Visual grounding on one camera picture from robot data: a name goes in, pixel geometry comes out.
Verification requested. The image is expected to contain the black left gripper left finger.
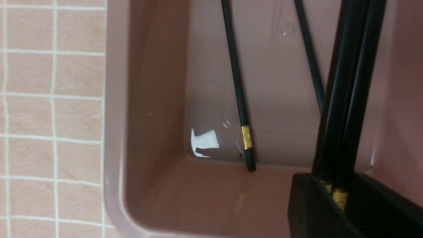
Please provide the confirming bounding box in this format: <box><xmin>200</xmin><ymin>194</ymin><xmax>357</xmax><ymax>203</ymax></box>
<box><xmin>288</xmin><ymin>173</ymin><xmax>364</xmax><ymax>238</ymax></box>

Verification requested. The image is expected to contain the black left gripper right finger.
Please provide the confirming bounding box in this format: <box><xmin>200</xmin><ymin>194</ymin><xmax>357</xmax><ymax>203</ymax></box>
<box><xmin>347</xmin><ymin>173</ymin><xmax>423</xmax><ymax>238</ymax></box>

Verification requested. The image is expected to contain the black chopstick gold band bin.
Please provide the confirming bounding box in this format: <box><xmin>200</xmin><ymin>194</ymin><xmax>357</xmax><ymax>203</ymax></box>
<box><xmin>221</xmin><ymin>0</ymin><xmax>256</xmax><ymax>172</ymax></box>

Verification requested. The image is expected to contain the mauve plastic bin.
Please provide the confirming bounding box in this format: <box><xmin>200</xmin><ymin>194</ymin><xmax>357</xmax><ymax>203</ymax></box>
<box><xmin>104</xmin><ymin>0</ymin><xmax>422</xmax><ymax>238</ymax></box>

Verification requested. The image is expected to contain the pink checkered tablecloth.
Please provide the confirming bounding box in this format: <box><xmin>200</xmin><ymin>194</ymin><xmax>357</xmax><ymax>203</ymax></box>
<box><xmin>0</xmin><ymin>0</ymin><xmax>121</xmax><ymax>238</ymax></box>

